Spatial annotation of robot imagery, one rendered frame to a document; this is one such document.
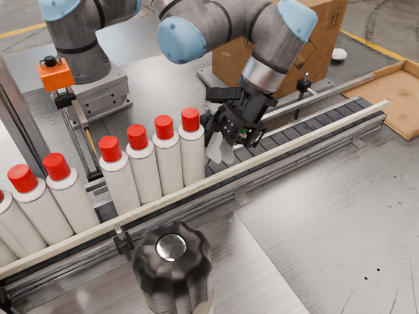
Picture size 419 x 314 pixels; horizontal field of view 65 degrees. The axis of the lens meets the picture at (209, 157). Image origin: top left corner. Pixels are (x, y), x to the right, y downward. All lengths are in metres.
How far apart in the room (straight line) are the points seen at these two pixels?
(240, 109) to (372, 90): 0.66
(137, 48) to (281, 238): 0.94
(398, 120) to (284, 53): 0.60
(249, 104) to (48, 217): 0.41
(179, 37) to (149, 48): 0.84
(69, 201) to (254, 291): 0.36
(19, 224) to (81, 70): 0.50
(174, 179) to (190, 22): 0.31
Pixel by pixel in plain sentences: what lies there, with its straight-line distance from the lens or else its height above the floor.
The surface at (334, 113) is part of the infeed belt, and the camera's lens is 1.00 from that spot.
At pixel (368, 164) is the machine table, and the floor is 0.83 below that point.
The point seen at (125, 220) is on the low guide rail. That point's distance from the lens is 0.68.
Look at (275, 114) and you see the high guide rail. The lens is 0.82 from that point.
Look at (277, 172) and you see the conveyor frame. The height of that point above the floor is 0.85.
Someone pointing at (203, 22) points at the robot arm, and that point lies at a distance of 0.56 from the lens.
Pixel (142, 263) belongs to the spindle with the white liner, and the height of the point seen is 1.17.
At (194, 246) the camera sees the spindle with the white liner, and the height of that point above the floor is 1.18.
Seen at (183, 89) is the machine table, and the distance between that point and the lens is 1.11.
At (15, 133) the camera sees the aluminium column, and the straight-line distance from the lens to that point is 0.69.
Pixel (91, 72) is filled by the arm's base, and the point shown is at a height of 0.96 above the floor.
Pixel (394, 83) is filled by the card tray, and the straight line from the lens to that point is 1.30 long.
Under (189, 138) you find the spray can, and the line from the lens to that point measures 0.62.
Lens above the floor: 1.47
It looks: 47 degrees down
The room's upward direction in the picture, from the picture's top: straight up
